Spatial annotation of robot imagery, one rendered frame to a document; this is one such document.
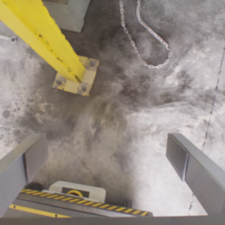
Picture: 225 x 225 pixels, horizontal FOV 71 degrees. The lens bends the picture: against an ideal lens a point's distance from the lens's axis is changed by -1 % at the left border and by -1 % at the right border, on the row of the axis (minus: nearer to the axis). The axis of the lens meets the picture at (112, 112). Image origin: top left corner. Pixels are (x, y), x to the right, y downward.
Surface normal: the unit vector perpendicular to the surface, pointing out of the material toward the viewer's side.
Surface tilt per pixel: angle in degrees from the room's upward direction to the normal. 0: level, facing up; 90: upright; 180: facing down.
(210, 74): 0
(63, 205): 0
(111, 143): 0
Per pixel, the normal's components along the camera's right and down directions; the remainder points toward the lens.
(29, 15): 0.95, 0.26
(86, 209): -0.11, -0.15
